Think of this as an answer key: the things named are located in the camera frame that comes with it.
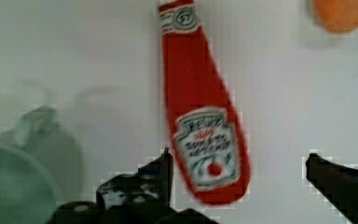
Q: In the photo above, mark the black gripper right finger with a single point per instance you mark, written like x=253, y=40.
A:
x=337, y=183

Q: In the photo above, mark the green metal cup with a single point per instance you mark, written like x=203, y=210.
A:
x=41, y=168

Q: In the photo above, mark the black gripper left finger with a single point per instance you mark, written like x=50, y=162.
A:
x=144, y=194

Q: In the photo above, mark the red ketchup bottle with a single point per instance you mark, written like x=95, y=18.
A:
x=206, y=135

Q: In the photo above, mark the orange fruit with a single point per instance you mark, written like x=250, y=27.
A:
x=336, y=16

